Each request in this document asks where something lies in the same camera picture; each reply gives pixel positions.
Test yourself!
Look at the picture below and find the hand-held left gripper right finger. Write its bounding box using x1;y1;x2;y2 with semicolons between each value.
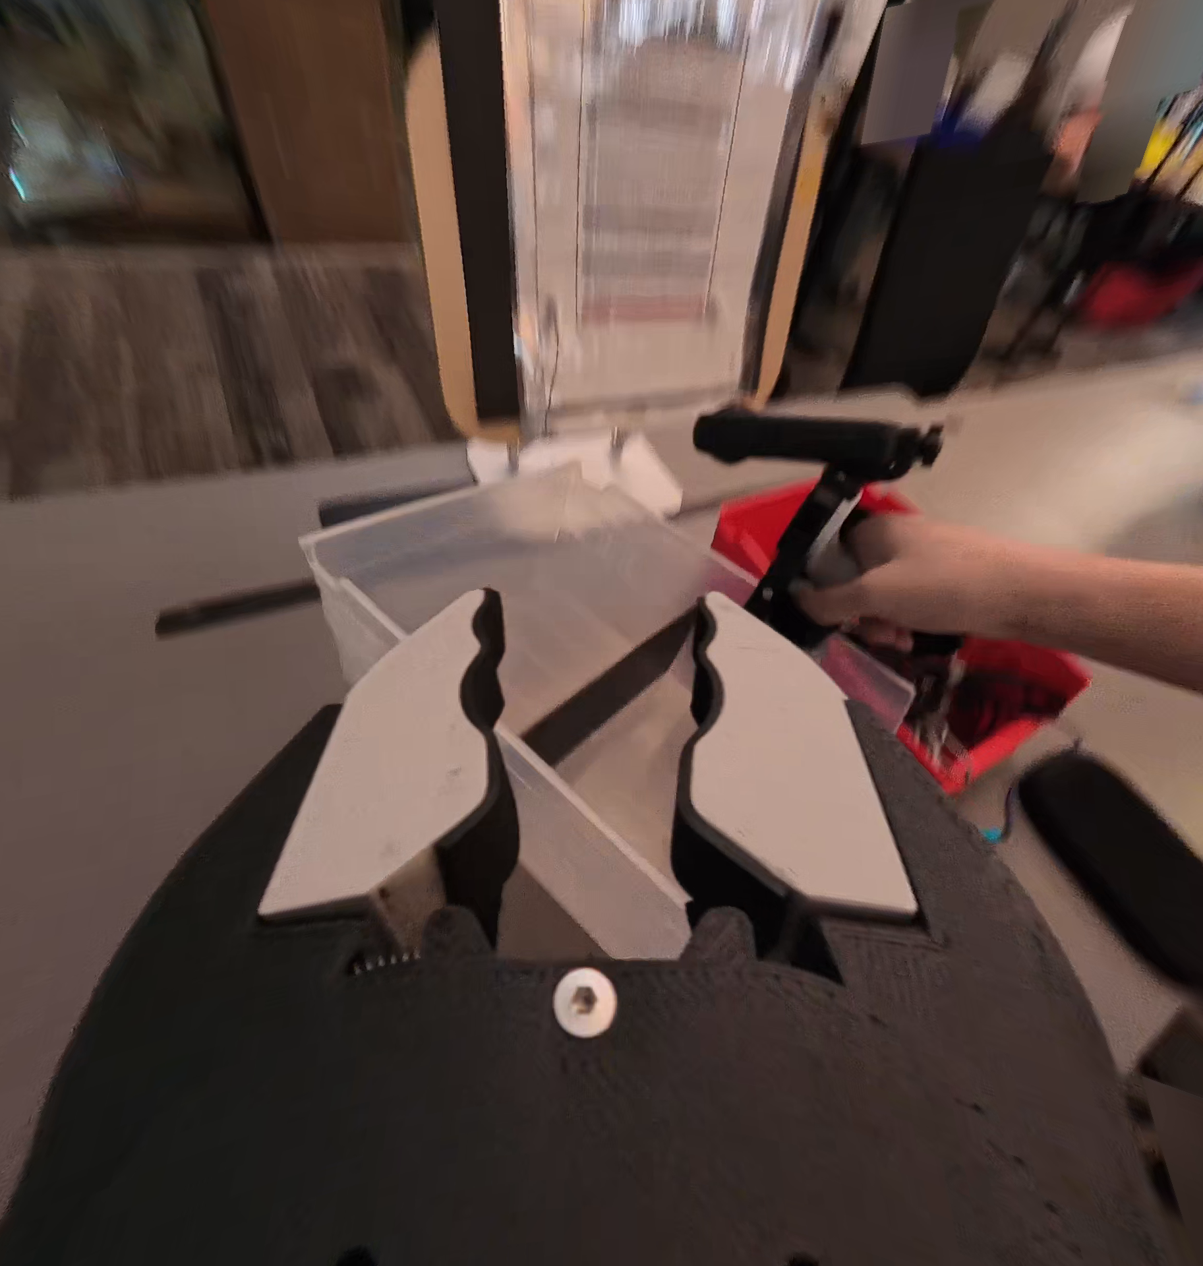
671;591;921;966

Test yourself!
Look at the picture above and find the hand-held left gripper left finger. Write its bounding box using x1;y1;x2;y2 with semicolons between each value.
257;588;518;966

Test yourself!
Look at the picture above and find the red plastic bin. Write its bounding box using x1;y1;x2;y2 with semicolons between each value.
710;485;1092;795

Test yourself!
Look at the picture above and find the person's right forearm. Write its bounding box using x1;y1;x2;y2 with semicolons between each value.
956;530;1203;705

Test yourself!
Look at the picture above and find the person's right hand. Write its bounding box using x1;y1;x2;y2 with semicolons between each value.
794;513;975;651

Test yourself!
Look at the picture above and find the white stand base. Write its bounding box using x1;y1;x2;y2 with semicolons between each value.
466;425;684;521

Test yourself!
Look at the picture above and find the clear plastic bin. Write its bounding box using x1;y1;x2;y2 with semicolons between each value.
298;465;913;961

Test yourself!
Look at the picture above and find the dark flat pad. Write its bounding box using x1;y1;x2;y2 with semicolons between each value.
318;481;475;528

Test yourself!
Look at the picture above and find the wooden document stand board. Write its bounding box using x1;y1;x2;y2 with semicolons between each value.
402;0;831;444

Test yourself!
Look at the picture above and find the black chair armrest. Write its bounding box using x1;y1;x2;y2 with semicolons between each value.
1016;750;1203;992

